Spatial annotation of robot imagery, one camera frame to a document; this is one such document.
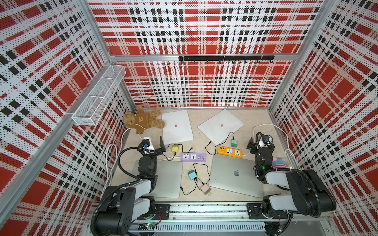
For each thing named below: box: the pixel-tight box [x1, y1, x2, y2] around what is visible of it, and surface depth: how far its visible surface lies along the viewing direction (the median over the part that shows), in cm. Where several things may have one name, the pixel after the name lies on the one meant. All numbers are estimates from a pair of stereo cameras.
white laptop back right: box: [197, 109, 246, 146], surface depth 113 cm
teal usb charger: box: [188, 170, 198, 180], surface depth 86 cm
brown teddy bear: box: [123, 106, 166, 135], surface depth 106 cm
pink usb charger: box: [201, 183, 212, 196], surface depth 81 cm
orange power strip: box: [217, 145, 244, 159], surface depth 95 cm
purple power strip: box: [180, 152, 207, 163], surface depth 92 cm
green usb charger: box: [230, 139, 238, 148], surface depth 100 cm
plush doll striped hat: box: [271, 158, 288, 169], surface depth 84 cm
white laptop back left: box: [161, 109, 194, 146], surface depth 113 cm
